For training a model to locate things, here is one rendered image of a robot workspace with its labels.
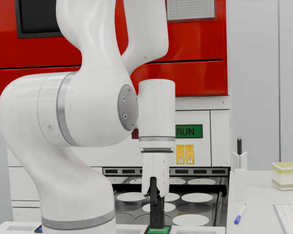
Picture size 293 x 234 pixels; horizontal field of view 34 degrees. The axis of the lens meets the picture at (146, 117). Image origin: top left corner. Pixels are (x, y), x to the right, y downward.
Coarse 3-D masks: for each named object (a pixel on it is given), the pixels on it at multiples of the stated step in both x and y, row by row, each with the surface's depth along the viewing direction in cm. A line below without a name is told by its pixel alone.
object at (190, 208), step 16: (128, 192) 162; (176, 192) 160; (192, 192) 159; (208, 192) 158; (128, 208) 145; (176, 208) 143; (192, 208) 142; (208, 208) 142; (128, 224) 131; (144, 224) 131; (176, 224) 129; (208, 224) 128
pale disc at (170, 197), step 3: (165, 195) 157; (168, 195) 157; (171, 195) 156; (174, 195) 156; (177, 195) 156; (165, 198) 154; (168, 198) 154; (171, 198) 153; (174, 198) 153; (177, 198) 153
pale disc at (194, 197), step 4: (184, 196) 155; (188, 196) 155; (192, 196) 154; (196, 196) 154; (200, 196) 154; (204, 196) 154; (208, 196) 154; (212, 196) 154; (184, 200) 151; (188, 200) 151; (192, 200) 150; (196, 200) 150; (200, 200) 150; (204, 200) 150; (208, 200) 150
